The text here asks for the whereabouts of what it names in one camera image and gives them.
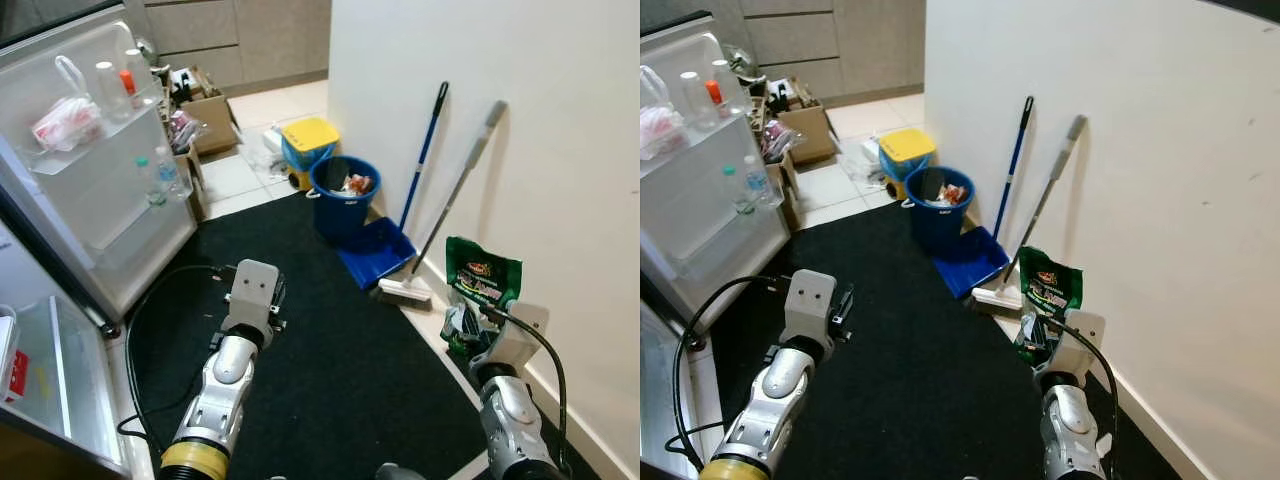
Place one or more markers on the grey kitchen cabinets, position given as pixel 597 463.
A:
pixel 860 45
pixel 250 40

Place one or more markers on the clear plastic bag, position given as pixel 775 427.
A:
pixel 262 150
pixel 862 157

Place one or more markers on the clear plastic bottle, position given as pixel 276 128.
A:
pixel 108 90
pixel 138 62
pixel 693 100
pixel 730 75

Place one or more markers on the plastic bag red contents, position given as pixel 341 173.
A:
pixel 65 125
pixel 660 130

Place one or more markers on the white fridge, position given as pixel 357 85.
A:
pixel 665 400
pixel 75 400

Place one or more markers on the black floor mat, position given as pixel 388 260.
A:
pixel 930 400
pixel 350 380

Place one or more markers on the brown cardboard box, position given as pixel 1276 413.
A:
pixel 788 178
pixel 215 122
pixel 194 170
pixel 812 132

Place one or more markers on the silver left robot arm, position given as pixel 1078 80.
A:
pixel 225 380
pixel 785 390

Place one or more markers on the yellow-lidded blue box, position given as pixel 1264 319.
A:
pixel 905 145
pixel 308 133

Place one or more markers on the red white wrapper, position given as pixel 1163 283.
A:
pixel 357 184
pixel 952 193

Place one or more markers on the blue bucket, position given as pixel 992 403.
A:
pixel 940 225
pixel 340 215

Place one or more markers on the red-capped bottle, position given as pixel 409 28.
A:
pixel 128 85
pixel 713 95

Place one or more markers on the green snack bag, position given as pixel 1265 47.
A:
pixel 485 275
pixel 1050 285

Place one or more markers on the white fridge door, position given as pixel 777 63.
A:
pixel 700 250
pixel 90 235

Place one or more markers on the green-capped water bottle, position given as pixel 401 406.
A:
pixel 147 183
pixel 735 190

